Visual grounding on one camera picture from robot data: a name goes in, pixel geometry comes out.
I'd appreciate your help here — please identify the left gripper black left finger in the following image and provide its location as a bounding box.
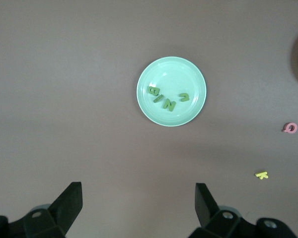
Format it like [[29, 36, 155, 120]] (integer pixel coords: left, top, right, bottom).
[[0, 181, 83, 238]]

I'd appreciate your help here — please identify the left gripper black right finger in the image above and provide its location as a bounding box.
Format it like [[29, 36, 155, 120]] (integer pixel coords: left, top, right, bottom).
[[188, 182, 298, 238]]

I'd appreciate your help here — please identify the green letter N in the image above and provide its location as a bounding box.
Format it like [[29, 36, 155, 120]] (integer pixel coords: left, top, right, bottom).
[[162, 98, 177, 113]]

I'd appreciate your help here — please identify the green letter B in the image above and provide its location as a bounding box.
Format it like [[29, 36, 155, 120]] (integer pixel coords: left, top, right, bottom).
[[147, 86, 160, 97]]

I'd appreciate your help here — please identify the yellow letter K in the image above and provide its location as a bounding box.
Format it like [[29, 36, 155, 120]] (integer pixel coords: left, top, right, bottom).
[[254, 170, 269, 180]]

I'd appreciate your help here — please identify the brown table cover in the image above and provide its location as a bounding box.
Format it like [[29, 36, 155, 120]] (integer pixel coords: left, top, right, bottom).
[[0, 0, 298, 238]]

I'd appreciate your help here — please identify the pink letter Q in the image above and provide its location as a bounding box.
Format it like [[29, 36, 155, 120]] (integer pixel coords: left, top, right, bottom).
[[281, 122, 298, 134]]

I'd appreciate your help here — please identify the green plate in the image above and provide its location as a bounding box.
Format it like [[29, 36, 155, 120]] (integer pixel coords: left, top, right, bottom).
[[136, 56, 208, 128]]

